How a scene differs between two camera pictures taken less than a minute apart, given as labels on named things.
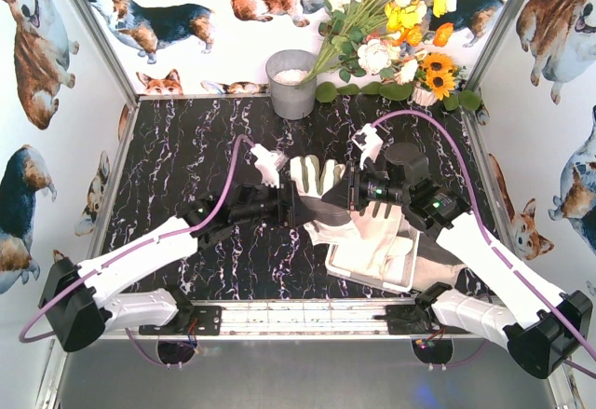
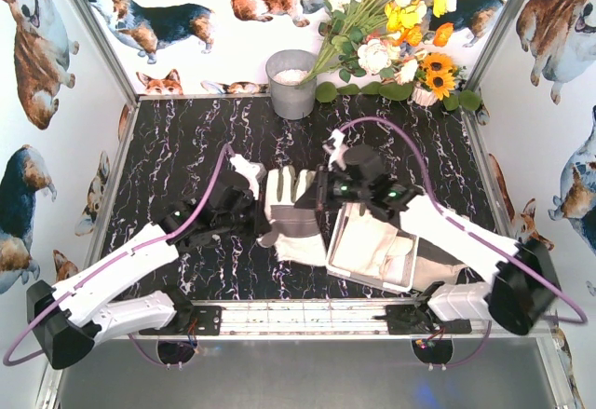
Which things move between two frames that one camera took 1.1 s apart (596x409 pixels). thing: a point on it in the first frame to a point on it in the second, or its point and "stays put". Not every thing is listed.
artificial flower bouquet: (385, 20) stays put
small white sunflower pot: (422, 96) stays put
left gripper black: (286, 201) to (254, 207)
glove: (434, 264) stays put
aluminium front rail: (304, 319) stays put
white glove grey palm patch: (312, 176) to (295, 229)
